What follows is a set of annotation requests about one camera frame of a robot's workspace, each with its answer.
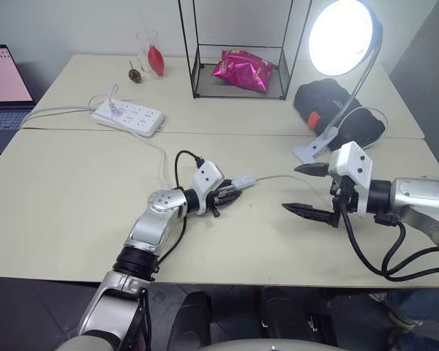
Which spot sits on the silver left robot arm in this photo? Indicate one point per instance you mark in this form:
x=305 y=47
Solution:
x=150 y=226

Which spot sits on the dark rounded shape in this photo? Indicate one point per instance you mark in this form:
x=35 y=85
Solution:
x=188 y=321

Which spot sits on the open laptop computer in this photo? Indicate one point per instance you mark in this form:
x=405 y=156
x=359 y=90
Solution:
x=3 y=73

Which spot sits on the black pouch with orange tag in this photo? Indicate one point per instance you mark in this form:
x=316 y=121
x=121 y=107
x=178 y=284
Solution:
x=318 y=98

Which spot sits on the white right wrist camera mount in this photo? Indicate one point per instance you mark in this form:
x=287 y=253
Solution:
x=353 y=164

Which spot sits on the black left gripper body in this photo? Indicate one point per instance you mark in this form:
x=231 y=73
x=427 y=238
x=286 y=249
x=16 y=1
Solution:
x=216 y=201

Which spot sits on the white clip-on desk lamp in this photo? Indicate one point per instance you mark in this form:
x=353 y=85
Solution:
x=336 y=36

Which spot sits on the small dark red ornament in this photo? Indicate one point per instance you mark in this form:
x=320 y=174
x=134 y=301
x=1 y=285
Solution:
x=134 y=75

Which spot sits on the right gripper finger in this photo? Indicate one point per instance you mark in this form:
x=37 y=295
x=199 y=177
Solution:
x=312 y=170
x=311 y=213

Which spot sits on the pink foil snack bag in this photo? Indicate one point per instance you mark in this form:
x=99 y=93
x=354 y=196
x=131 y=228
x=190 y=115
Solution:
x=243 y=71

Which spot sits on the beige robot torso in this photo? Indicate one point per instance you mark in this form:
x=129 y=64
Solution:
x=241 y=345

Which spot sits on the clear glass vase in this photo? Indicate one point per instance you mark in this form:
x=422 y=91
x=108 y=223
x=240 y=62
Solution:
x=144 y=40

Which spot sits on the red ornament in vase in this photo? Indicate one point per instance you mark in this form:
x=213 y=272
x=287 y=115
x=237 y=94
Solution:
x=156 y=60

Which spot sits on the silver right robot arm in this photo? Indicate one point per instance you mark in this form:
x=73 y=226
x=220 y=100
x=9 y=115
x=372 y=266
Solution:
x=420 y=194

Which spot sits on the person leg in jeans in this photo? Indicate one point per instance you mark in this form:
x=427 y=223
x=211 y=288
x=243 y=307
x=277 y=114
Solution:
x=424 y=305

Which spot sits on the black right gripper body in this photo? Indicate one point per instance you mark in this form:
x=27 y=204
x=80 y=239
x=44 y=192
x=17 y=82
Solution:
x=345 y=194

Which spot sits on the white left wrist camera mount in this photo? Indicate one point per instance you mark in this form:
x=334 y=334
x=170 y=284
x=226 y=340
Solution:
x=206 y=177

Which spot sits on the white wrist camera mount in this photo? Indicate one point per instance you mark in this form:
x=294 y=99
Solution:
x=206 y=177
x=353 y=164

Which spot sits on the white power strip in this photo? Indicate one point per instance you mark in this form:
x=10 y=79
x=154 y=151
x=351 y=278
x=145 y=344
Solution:
x=131 y=117

